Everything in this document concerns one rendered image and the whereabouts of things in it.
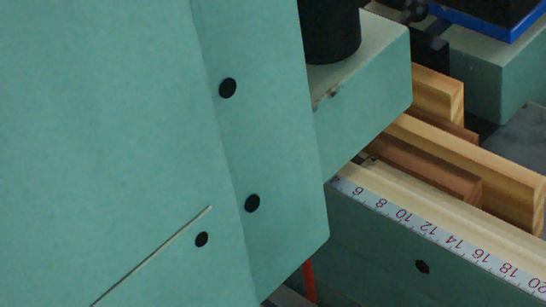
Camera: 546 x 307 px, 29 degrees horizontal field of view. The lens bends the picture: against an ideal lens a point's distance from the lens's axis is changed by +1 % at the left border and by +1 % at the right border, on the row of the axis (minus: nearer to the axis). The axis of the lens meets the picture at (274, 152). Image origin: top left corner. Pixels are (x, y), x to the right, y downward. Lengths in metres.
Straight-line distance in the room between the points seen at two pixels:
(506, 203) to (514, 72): 0.13
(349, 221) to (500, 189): 0.11
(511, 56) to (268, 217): 0.28
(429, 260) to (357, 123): 0.10
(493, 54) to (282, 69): 0.29
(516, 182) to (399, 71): 0.11
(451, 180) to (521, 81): 0.14
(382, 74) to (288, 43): 0.17
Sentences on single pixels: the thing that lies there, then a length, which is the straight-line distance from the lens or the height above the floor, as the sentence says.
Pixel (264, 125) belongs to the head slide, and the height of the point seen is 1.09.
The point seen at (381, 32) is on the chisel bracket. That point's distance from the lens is 0.71.
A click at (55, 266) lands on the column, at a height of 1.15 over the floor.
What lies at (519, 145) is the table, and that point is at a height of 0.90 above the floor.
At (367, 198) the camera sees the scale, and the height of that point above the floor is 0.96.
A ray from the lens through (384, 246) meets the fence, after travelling 0.71.
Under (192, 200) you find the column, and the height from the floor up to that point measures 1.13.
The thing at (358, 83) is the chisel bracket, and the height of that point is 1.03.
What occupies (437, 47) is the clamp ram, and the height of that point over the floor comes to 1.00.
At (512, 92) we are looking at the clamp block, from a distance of 0.83.
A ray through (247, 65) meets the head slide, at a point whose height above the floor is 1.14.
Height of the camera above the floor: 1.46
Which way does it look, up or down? 42 degrees down
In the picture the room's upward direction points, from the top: 10 degrees counter-clockwise
